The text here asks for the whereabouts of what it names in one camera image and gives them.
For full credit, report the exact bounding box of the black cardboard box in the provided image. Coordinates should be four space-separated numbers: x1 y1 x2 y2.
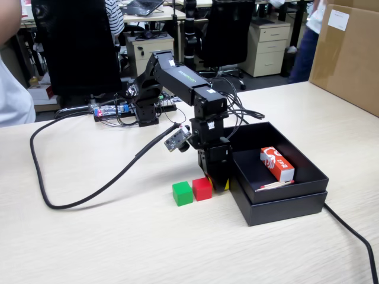
220 121 329 205

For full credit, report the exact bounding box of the thick black sleeved cable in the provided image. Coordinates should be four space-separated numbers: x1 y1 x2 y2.
29 122 181 210

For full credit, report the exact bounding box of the orange matchbox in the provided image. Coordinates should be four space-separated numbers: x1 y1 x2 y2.
259 146 296 183

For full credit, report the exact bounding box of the person in striped shirt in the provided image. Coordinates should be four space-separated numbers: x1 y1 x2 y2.
105 0 127 38

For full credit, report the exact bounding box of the person in white shirt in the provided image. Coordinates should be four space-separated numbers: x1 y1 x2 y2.
0 0 36 128

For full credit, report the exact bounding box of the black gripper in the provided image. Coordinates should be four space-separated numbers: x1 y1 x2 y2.
194 137 233 193

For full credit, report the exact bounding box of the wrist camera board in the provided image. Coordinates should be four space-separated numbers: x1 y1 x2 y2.
164 124 192 153

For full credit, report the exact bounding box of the black pole with white rings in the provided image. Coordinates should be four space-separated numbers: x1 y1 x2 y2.
182 0 198 72

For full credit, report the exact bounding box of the black office chair with wheels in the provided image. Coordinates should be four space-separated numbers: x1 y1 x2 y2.
197 0 257 91

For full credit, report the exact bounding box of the person in blue trousers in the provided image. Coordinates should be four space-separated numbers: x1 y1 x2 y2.
288 0 328 84

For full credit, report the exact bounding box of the large black mesh office chair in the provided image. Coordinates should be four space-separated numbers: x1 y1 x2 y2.
31 0 122 97

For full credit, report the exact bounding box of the yellow wooden cube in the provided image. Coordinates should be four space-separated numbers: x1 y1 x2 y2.
207 175 230 191

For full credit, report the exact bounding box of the black power cable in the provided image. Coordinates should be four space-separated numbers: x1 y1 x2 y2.
236 117 379 284

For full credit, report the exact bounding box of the white box with red side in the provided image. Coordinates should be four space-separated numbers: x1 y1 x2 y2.
27 84 56 101

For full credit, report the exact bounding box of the red wooden cube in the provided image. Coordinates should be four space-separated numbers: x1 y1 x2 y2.
192 177 213 202

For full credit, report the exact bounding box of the large brown cardboard box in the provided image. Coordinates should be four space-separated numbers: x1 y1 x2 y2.
308 0 379 118

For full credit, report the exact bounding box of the electronics board with red LED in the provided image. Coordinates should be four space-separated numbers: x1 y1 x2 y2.
93 97 178 122

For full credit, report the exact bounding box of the thin black wire bundle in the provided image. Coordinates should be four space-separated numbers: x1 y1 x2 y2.
207 76 266 140

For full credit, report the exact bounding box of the black laptop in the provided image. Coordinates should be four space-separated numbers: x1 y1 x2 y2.
126 0 165 17

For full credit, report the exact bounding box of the beige cabinet with keyhole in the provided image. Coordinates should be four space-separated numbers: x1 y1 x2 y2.
126 32 175 78

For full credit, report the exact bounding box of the beige three-drawer cabinet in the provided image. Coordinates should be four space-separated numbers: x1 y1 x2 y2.
238 20 291 78

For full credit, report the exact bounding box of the light wooden desk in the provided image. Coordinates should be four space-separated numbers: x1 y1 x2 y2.
123 5 187 23

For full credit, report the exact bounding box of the black trash bin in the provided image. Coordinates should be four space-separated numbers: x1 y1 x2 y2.
281 47 297 76

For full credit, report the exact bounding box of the green wooden cube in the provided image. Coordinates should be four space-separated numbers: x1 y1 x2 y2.
172 180 194 207

